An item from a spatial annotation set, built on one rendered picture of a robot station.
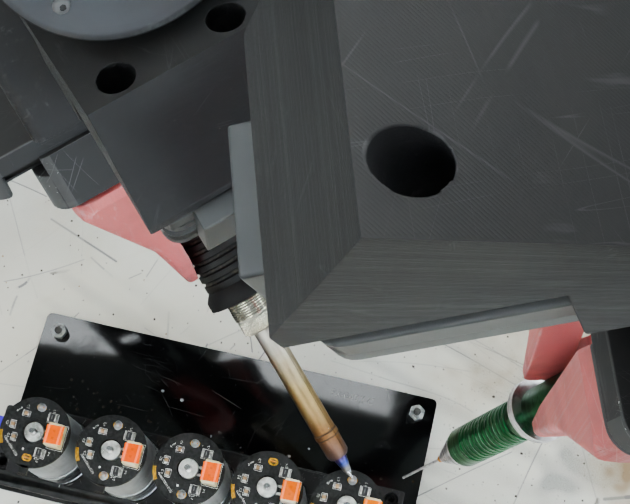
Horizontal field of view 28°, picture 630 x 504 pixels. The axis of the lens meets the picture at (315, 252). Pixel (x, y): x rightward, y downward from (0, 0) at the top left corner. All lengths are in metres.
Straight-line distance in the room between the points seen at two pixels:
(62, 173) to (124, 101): 0.10
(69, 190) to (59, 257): 0.19
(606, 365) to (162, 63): 0.10
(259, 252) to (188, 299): 0.36
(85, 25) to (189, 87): 0.02
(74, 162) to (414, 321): 0.20
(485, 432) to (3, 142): 0.15
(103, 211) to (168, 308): 0.17
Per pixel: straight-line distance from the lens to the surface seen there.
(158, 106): 0.25
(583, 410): 0.23
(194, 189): 0.27
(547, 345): 0.28
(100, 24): 0.25
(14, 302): 0.53
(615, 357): 0.22
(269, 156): 0.16
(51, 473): 0.47
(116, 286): 0.53
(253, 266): 0.16
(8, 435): 0.46
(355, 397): 0.49
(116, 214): 0.36
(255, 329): 0.42
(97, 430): 0.45
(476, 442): 0.33
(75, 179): 0.34
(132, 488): 0.46
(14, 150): 0.33
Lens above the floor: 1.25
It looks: 72 degrees down
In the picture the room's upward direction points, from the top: 5 degrees counter-clockwise
